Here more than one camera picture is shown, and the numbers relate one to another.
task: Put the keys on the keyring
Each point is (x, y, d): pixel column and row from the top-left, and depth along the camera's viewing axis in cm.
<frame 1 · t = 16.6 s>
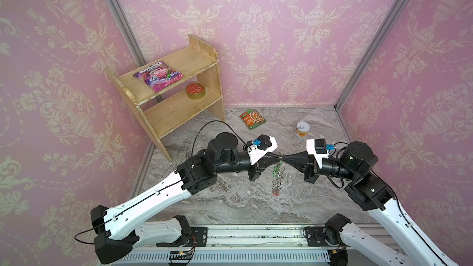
left hand: (278, 160, 55), fingers closed
right hand: (285, 157, 56), fingers closed
red lid round tin: (196, 90, 96), point 26 cm above the table
green orange food packet: (252, 118, 115), point 2 cm above the table
yellow can white lid: (302, 128, 105), point 6 cm above the table

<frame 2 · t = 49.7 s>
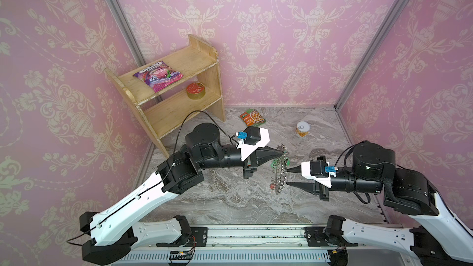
left hand: (279, 155, 45), fingers closed
right hand: (290, 172, 49), fingers open
the named things where they were.

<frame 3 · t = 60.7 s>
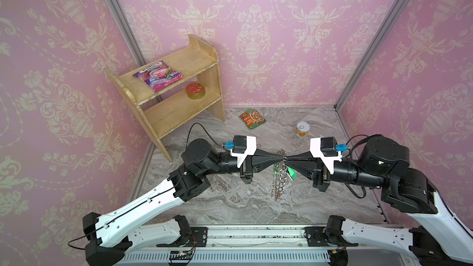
left hand: (280, 161, 44), fingers closed
right hand: (287, 158, 46), fingers closed
the named things where they were.

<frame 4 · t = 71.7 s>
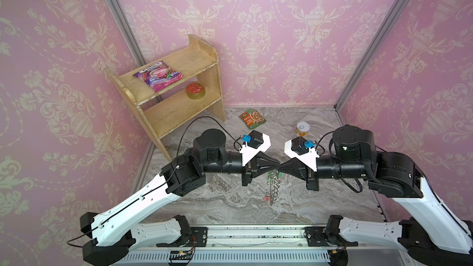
left hand: (277, 167, 49), fingers closed
right hand: (280, 165, 51), fingers closed
the named things where they were.

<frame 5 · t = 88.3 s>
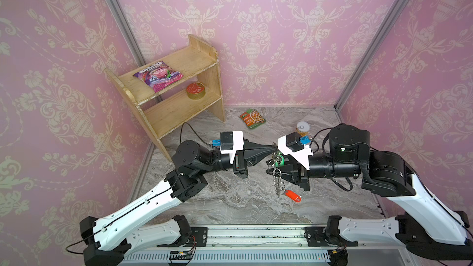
left hand: (274, 152, 43), fingers closed
right hand: (270, 165, 48), fingers closed
red key tag: (293, 195, 54), point 34 cm above the table
the other named things where they were.

